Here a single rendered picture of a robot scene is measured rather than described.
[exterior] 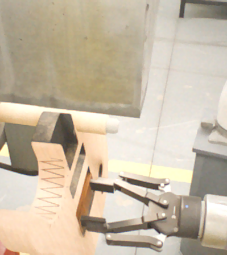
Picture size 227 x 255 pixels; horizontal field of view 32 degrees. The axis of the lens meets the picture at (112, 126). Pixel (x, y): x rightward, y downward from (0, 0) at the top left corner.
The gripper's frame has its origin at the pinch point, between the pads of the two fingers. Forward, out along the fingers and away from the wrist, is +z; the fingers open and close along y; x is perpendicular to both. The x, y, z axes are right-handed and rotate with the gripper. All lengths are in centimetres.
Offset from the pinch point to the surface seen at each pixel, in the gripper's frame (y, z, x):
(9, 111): 4.7, 12.3, 18.2
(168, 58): 235, 0, -166
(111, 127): 4.4, -4.4, 17.4
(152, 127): 135, 2, -142
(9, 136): 18.9, 25.1, -9.1
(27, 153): 17.8, 21.3, -13.8
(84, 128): 3.8, -0.2, 17.1
